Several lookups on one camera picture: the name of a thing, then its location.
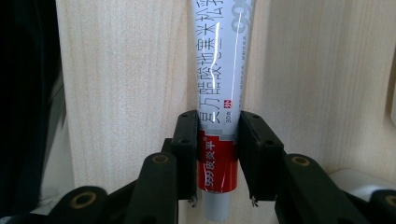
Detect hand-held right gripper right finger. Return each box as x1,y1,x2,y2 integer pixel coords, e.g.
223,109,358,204
237,109,285,202

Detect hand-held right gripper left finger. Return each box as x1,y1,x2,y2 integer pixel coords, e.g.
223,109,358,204
170,109,201,202

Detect white ointment tube red band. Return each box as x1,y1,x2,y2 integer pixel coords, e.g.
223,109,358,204
193,0,257,223

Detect white plastic storage box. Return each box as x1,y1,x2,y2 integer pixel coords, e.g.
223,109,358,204
329,167,396,201

